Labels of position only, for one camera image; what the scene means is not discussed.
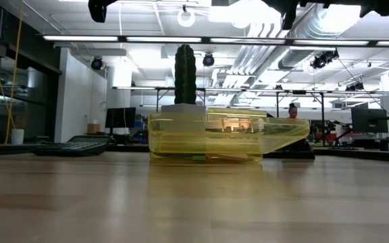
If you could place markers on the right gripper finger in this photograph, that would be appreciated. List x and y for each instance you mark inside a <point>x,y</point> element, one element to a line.
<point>287,13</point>

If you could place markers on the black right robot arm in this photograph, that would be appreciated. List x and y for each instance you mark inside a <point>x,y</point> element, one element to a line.
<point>387,6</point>

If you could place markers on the black ceiling spotlight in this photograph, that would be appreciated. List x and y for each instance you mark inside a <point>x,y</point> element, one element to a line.
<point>97,63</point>
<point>208,60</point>

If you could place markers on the black spotlight cluster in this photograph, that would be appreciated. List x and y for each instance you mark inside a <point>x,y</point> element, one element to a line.
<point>323,59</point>

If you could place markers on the person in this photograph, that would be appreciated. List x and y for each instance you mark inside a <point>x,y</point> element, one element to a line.
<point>293,110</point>

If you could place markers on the green columnar cactus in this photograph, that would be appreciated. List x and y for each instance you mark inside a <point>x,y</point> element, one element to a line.
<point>185,74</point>

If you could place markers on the black computer monitor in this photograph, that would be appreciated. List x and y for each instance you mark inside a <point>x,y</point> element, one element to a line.
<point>369,119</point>
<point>120,117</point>

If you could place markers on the small cardboard box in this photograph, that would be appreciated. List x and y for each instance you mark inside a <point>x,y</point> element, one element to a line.
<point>93,128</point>

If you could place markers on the white plant pot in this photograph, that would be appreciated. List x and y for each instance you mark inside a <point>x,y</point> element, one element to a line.
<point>184,108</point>

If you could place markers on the black calculator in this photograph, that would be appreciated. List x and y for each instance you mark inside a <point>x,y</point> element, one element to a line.
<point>73,146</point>

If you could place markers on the yellow transparent plastic box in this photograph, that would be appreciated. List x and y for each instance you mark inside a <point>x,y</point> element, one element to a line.
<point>231,141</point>

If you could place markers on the white cup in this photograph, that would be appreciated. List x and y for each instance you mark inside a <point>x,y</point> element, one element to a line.
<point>17,136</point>

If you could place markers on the silver ventilation duct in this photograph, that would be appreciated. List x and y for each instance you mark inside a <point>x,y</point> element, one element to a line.
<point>296,57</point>

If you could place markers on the black aluminium table frame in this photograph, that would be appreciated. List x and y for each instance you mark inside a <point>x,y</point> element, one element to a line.
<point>350,153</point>

